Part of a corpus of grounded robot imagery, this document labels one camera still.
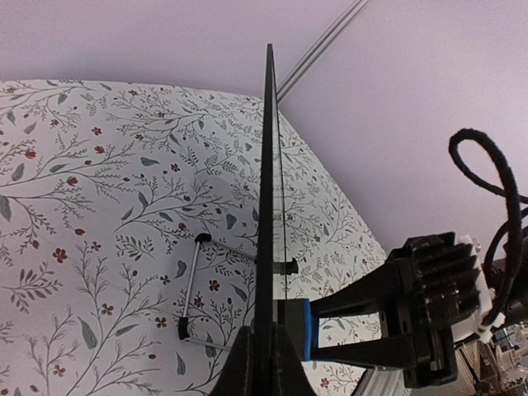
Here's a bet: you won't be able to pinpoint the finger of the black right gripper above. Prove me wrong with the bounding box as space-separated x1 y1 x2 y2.
311 335 417 370
310 259 403 319

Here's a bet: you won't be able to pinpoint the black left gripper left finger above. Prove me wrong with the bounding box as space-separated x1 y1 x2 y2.
210 327 254 396

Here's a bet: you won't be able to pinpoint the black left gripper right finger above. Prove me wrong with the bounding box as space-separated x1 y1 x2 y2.
271 324 316 396

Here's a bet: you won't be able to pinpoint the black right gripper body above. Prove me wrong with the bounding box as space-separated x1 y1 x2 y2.
387 232 479 388

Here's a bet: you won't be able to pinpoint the white whiteboard black frame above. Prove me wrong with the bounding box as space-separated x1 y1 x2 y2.
253 44 284 395

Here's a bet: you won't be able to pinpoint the blue whiteboard eraser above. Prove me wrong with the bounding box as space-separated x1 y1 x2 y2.
273 299 319 362

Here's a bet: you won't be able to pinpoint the black whiteboard stand foot left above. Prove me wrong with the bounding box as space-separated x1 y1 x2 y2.
273 258 299 276

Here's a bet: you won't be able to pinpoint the floral patterned table mat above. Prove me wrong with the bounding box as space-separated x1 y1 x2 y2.
0 78 389 396

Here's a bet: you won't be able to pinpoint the metal wire whiteboard stand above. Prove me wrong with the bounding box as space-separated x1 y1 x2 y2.
177 233 257 351

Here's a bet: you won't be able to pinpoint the right aluminium corner post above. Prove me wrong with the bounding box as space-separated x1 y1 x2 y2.
277 0 372 103

